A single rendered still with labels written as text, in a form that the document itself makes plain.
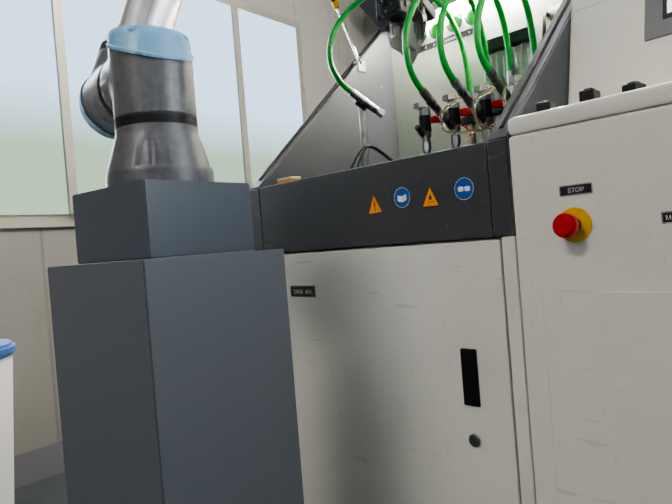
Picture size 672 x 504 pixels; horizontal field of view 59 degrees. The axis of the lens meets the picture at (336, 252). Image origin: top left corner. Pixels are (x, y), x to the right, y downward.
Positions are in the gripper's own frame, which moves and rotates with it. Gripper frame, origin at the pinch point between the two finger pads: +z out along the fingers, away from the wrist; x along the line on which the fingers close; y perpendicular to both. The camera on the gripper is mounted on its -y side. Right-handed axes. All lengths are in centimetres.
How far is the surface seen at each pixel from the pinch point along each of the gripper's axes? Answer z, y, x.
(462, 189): 33.0, 23.2, 25.9
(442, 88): -0.4, -31.0, -13.7
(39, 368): 79, 35, -162
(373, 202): 33.0, 23.2, 5.3
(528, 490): 83, 23, 34
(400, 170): 27.8, 23.1, 12.6
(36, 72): -35, 27, -161
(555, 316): 54, 23, 41
